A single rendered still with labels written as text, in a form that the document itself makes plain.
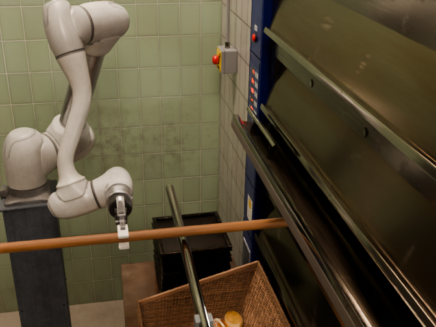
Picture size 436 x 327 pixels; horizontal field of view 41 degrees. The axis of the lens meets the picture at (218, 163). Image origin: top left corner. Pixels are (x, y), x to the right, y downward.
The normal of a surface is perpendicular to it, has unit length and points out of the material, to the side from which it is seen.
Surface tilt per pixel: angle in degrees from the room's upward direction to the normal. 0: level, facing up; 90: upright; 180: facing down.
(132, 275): 0
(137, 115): 90
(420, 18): 90
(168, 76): 90
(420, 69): 70
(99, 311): 0
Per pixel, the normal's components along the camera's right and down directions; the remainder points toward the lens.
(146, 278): 0.01, -0.90
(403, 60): -0.92, -0.25
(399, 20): -0.98, 0.07
